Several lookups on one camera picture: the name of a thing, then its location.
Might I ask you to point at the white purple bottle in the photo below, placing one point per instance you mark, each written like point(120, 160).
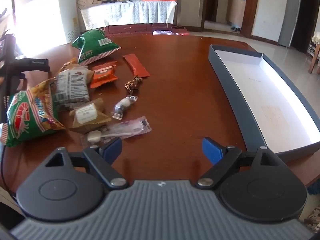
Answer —
point(163, 32)

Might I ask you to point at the white lace cabinet cloth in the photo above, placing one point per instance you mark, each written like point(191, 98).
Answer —
point(130, 12)

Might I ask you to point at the orange snack packet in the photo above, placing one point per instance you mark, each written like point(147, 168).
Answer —
point(103, 75)

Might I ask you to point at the dark green barcode snack bag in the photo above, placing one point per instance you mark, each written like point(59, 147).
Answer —
point(93, 45)

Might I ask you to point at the grey slipper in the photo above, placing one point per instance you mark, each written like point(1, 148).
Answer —
point(238, 29)
point(233, 28)

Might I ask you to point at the brown foil candy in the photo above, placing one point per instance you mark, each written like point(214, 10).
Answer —
point(133, 84)

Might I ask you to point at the green shrimp cracker bag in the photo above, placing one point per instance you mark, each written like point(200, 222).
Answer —
point(27, 115)

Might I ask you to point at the white grey snack packet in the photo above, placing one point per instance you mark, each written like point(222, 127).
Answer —
point(72, 87)

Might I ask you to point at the silver fridge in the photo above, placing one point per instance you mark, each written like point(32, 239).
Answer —
point(288, 17)

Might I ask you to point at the black power strip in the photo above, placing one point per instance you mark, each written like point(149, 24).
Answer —
point(110, 1)

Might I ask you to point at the grey box white interior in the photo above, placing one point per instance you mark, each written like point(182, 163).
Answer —
point(270, 97)

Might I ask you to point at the clear pink packet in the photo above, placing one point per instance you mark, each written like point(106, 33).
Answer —
point(132, 127)

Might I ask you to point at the tan packet white label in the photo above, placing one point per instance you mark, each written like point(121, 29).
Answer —
point(86, 115)

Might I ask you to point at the wooden television cabinet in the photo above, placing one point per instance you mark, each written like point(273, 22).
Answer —
point(140, 28)

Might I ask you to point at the white standing air conditioner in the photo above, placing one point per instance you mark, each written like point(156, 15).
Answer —
point(68, 12)

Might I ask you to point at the wooden kitchen cabinet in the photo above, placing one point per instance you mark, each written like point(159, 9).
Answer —
point(235, 11)

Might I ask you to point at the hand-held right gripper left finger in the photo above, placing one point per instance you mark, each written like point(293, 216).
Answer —
point(113, 148)

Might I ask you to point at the red-orange long bar packet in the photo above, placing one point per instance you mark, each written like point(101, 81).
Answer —
point(136, 66)

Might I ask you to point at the red flat floor object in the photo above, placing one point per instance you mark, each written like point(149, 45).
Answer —
point(182, 31)

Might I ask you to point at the brown wooden door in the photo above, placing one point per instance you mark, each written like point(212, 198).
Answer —
point(214, 0)

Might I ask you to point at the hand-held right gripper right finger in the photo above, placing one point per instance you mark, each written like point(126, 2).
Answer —
point(211, 150)

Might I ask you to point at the dining table with lace cloth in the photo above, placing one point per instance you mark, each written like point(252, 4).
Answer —
point(316, 38)

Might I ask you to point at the white candy clear wrapper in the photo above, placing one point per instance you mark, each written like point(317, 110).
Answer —
point(123, 105)

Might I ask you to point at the wooden dining table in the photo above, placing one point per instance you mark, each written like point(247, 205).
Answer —
point(314, 60)

